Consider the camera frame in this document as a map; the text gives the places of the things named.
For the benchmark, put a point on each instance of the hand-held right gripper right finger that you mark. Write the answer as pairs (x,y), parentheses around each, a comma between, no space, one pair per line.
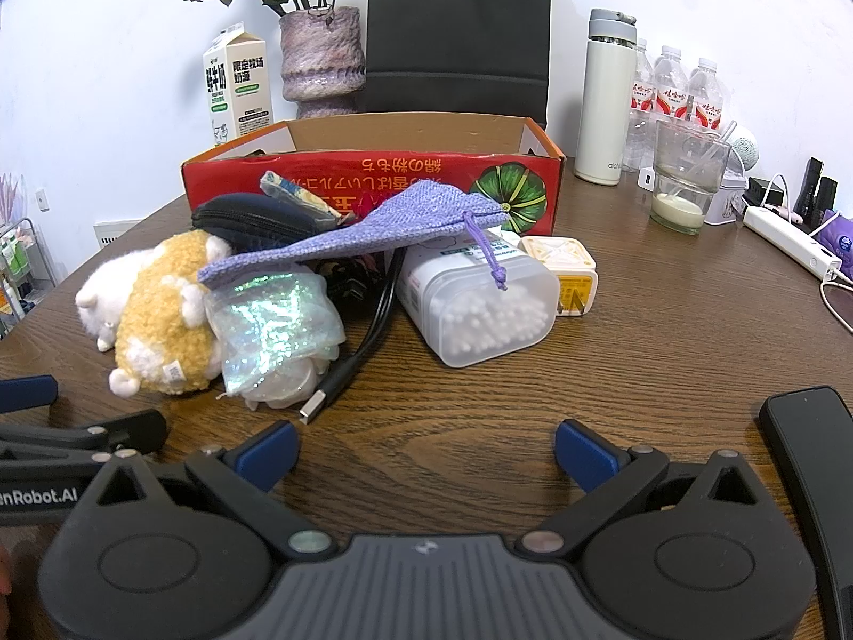
(586,454)

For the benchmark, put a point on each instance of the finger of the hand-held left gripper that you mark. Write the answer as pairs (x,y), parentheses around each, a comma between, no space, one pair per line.
(26,393)
(130,432)

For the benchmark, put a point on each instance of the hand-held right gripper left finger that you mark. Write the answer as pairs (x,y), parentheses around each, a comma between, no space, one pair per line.
(266,453)

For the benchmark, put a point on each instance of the iridescent plastic bag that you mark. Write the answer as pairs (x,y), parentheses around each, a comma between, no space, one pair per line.
(273,326)

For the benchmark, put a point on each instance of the yellow white plush hamster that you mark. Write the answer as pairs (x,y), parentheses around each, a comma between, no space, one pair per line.
(160,306)

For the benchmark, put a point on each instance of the translucent cotton swab box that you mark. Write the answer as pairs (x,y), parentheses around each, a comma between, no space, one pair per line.
(480,323)

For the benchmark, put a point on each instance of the black zipper pouch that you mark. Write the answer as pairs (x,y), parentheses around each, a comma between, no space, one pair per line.
(243,213)

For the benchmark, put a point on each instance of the blue yellow snack packet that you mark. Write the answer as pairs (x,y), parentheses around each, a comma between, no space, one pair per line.
(293,190)

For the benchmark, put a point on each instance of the red cardboard box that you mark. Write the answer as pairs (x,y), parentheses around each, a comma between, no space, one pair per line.
(413,170)

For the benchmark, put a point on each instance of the white storage rack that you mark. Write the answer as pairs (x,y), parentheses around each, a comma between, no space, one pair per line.
(23,266)

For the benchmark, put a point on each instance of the white yellow charger plug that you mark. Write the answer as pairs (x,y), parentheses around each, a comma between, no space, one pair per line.
(566,266)

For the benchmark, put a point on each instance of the black smartphone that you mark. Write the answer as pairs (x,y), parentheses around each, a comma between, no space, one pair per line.
(813,466)

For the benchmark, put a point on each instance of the glass cup with milk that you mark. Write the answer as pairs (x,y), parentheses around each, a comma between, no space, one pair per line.
(680,208)

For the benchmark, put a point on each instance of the small white charger cube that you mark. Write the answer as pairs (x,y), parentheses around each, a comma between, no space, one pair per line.
(645,180)

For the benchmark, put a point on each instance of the white power strip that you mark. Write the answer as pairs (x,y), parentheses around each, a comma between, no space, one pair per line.
(790,240)

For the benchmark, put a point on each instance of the black power adapter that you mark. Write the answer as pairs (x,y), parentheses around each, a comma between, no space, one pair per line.
(760,192)

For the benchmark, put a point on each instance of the purple tissue packet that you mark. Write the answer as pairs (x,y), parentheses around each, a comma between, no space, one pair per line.
(841,243)

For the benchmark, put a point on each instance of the clear glass stirrer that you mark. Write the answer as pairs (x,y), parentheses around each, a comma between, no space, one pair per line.
(717,143)

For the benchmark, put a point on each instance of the white round mesh device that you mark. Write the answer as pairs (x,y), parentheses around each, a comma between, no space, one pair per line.
(741,153)

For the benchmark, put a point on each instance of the clear water bottle red label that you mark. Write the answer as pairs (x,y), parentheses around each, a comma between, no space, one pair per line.
(705,97)
(672,90)
(641,113)

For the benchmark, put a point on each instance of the black cosmetic tube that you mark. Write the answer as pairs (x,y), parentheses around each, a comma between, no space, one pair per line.
(808,183)
(826,197)

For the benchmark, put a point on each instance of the white thermos bottle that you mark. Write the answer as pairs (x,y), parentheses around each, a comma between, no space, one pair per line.
(603,100)

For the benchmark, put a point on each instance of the white green milk carton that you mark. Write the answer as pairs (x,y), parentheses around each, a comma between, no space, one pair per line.
(243,93)

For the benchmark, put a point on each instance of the purple grey ceramic vase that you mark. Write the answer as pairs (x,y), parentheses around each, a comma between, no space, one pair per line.
(323,60)

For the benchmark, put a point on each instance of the white wall vent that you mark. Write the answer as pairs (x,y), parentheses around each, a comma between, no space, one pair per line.
(116,232)

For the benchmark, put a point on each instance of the white wall socket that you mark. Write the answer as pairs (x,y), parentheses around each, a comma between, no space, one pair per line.
(42,201)

